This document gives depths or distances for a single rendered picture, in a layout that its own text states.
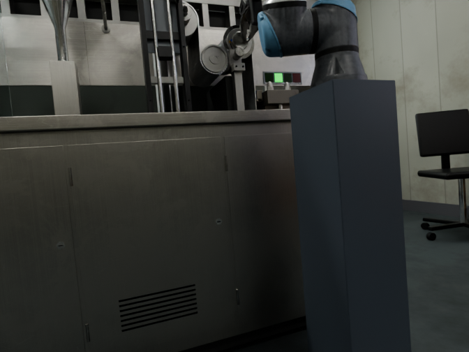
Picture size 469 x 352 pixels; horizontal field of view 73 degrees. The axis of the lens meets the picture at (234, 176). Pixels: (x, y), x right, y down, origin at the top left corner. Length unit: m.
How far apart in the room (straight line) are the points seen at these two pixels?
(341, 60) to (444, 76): 2.95
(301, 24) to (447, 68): 2.99
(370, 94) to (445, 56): 2.98
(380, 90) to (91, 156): 0.84
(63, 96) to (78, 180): 0.46
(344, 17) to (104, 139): 0.76
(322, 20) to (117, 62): 1.09
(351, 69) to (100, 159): 0.76
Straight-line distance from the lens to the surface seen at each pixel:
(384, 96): 0.91
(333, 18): 0.94
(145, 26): 1.29
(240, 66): 1.41
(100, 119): 1.04
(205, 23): 1.88
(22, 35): 1.80
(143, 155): 1.05
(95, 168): 1.05
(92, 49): 1.75
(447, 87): 3.79
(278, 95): 1.48
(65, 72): 1.44
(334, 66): 0.91
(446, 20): 3.91
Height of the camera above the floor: 0.73
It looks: 3 degrees down
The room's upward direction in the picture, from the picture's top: 5 degrees counter-clockwise
